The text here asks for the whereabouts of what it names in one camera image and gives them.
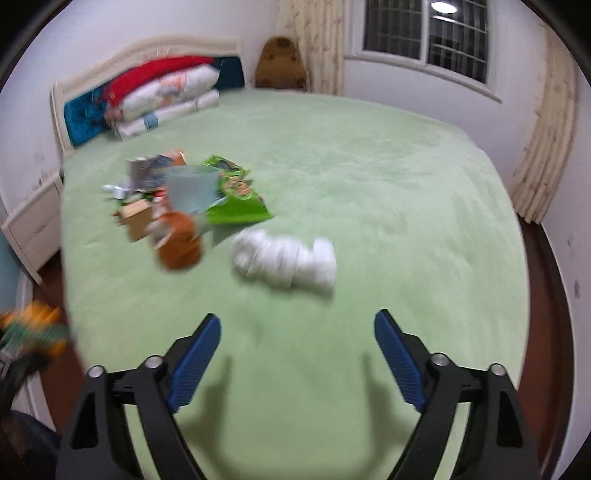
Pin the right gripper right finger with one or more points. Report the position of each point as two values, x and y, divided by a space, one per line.
496 443

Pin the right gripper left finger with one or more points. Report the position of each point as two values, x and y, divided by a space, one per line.
98 444

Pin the green orange toy dinosaur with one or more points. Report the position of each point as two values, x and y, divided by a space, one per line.
38 328

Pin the small wooden box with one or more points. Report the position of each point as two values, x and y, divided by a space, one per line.
135 216

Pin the torn silver blue snack bag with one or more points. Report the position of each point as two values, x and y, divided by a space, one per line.
148 173

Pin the white tissue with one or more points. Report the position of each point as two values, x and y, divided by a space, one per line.
257 255

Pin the white paper roll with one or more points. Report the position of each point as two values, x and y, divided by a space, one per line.
316 267

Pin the light blue plastic cup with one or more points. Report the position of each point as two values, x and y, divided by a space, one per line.
192 189

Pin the green snack bag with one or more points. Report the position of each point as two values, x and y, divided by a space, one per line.
238 202

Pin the red white snack wrapper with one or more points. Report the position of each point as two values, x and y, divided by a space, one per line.
160 196

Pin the cream bedside nightstand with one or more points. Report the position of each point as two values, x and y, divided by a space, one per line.
33 229

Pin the cream blue bed headboard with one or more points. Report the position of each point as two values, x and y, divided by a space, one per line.
132 67

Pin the lower floral folded quilt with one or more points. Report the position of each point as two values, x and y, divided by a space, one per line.
164 115

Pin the right floral curtain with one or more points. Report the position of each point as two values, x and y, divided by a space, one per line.
537 176

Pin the floral curtain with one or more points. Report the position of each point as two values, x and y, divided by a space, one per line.
317 27
537 176

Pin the green bed blanket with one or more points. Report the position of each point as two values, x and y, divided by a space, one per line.
371 208

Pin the red folded blanket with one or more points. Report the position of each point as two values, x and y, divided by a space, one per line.
132 79

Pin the brown plush bear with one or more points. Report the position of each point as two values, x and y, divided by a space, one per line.
280 66

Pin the barred window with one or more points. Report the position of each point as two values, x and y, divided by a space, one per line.
450 40

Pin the left floral curtain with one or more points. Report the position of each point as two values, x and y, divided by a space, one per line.
317 27

